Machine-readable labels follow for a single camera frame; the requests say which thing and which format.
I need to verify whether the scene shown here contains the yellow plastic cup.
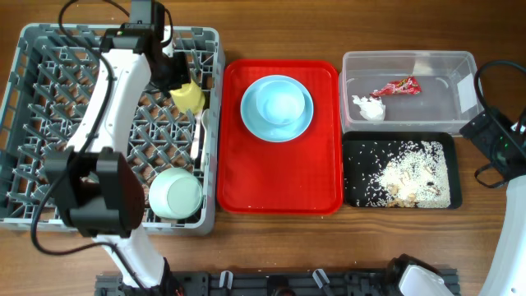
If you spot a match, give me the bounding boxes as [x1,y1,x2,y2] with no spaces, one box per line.
[169,80,205,114]

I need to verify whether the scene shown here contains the white plastic spoon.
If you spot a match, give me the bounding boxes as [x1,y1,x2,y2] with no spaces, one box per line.
[200,109,210,172]

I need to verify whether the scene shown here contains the rice and peanut leftovers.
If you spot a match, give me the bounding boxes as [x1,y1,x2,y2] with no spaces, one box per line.
[343,141,451,209]

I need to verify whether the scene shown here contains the red snack wrapper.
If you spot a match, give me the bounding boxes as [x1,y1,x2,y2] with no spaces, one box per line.
[371,76,422,97]

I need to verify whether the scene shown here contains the light blue plate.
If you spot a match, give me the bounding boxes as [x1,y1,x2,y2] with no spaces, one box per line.
[240,75,314,143]

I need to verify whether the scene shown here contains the light green small plate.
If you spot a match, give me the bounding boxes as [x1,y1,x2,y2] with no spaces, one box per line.
[256,80,305,125]

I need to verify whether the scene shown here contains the light green bowl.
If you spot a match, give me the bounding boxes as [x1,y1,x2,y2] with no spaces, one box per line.
[149,168,204,220]

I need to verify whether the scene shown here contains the white tissue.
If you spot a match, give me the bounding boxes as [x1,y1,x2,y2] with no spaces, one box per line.
[352,95,385,121]

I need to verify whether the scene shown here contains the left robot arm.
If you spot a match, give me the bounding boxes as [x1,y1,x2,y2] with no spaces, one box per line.
[44,1,191,295]

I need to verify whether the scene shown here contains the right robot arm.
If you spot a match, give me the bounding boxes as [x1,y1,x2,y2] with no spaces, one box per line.
[382,108,525,296]

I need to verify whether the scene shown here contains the grey plastic dishwasher rack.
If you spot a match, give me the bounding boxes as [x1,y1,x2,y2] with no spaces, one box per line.
[1,24,226,236]

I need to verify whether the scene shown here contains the clear plastic bin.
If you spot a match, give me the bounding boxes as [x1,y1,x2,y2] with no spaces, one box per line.
[339,50,482,136]

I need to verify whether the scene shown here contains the red plastic tray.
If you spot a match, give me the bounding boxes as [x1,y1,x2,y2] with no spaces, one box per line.
[216,59,344,215]

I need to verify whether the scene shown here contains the black plastic tray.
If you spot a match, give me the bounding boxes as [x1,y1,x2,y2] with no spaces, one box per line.
[342,132,463,209]

